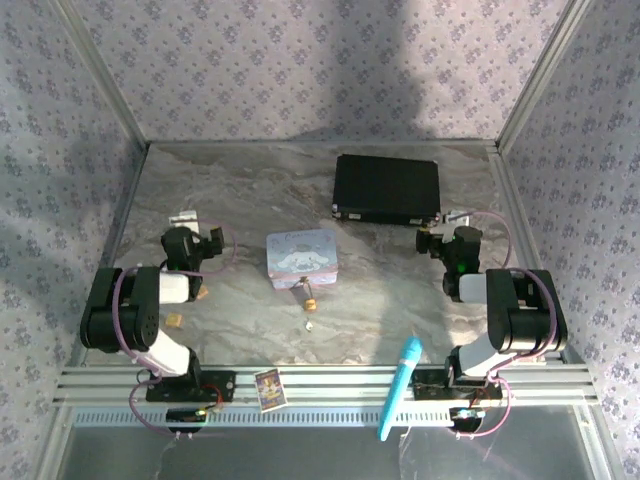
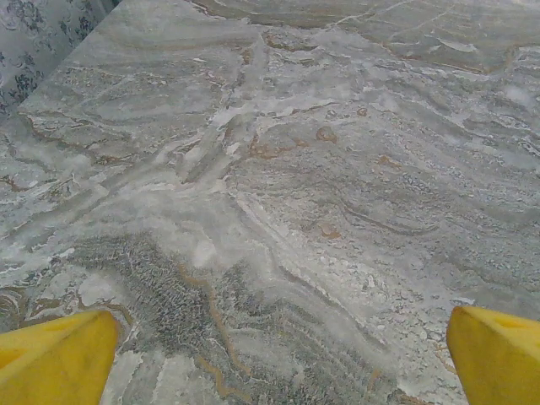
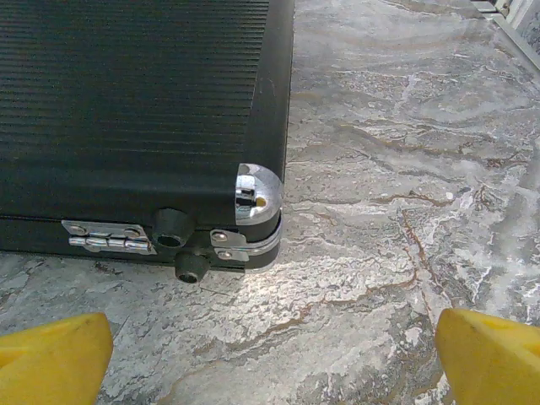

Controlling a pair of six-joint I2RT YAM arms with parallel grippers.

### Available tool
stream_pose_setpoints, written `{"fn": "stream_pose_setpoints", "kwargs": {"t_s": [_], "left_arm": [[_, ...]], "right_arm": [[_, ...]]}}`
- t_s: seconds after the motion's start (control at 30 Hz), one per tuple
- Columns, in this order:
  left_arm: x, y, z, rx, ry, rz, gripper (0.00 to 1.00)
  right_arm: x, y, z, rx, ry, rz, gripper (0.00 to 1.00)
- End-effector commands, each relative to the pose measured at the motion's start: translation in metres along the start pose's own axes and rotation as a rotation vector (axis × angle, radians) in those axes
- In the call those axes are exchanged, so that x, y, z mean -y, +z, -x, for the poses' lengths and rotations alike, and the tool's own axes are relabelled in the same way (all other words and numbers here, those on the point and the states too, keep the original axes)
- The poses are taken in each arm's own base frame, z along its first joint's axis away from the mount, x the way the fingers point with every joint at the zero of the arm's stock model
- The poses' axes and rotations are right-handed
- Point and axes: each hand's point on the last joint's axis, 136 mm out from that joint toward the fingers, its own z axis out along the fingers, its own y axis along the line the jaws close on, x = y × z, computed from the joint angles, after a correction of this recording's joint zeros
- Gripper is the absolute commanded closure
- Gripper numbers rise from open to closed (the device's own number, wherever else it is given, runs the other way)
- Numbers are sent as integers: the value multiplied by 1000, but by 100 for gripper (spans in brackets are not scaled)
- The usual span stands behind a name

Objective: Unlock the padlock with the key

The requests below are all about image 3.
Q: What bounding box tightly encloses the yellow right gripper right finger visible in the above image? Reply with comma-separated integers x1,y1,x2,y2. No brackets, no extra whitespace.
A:
435,307,540,405

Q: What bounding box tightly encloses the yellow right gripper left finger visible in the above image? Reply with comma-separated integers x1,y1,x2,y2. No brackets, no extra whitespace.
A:
0,311,114,405

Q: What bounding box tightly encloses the black ribbed hard case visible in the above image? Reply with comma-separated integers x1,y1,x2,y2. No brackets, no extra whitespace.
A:
0,0,295,284

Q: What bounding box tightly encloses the aluminium table side rail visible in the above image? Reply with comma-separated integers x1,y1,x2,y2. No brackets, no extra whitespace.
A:
476,0,540,56

